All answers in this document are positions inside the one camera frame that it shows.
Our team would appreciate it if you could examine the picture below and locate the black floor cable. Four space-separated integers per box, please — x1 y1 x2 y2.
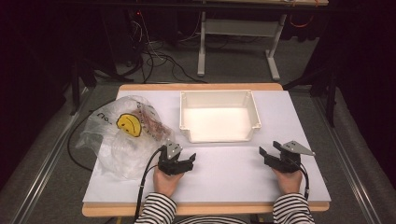
66 97 118 173

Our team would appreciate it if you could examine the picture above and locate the orange cable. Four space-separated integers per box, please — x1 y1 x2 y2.
289 13 316 30

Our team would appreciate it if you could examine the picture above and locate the white metal desk frame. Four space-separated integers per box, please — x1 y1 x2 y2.
196 10 288 82

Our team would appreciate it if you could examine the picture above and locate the person's striped shirt torso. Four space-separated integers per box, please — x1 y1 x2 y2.
174 215 250 224

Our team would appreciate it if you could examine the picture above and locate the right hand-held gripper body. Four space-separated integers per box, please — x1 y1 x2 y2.
264 140 316 174

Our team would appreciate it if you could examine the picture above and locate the person's left hand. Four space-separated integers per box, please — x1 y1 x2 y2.
152 169 185 199

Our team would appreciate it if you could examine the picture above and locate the person's right hand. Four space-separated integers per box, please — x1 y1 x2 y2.
272 167 304 196

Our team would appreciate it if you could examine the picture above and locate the hand-held gripper black cable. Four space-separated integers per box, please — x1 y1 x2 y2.
292 161 311 201
134 146 164 222

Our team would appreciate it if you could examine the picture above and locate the clear plastic bag smiley print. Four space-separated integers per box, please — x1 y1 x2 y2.
75 94 176 181

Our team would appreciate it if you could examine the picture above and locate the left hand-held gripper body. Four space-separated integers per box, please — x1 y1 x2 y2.
158 139 189 177

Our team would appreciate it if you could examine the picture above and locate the left hand-held gripper black cable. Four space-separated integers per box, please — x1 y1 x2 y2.
134 146 164 222

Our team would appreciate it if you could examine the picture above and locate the black metal stand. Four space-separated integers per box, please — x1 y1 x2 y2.
69 59 134 117
281 64 339 129

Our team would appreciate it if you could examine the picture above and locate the tangle of floor cables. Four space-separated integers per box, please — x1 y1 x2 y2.
124 8 207 85

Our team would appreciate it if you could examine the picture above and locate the metal floor rail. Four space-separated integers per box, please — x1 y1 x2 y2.
8 87 92 224
311 96 394 224

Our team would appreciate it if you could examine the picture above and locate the white plastic bin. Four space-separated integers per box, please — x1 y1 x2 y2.
179 89 262 145

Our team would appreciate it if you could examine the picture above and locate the right hand-held gripper black cable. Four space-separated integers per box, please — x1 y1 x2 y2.
292 161 311 201

